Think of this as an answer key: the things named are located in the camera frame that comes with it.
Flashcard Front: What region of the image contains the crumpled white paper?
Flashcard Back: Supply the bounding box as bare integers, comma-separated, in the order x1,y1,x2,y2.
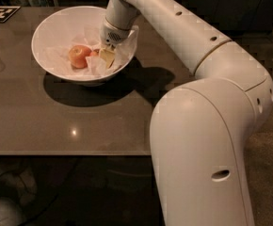
44,25,138,80

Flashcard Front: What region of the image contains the yellow taped gripper finger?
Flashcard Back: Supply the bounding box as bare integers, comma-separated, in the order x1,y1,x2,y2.
99,48,115,69

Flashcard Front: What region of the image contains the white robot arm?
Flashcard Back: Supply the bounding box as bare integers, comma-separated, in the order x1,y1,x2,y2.
101,0,273,226

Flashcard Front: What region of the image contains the white ceramic bowl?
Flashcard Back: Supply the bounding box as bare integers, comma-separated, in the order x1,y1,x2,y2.
31,6,137,87

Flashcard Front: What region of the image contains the red apple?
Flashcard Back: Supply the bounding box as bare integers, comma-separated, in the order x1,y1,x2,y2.
68,45,91,69
89,50,99,57

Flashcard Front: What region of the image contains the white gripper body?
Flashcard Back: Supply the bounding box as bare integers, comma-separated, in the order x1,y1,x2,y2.
99,18,131,47

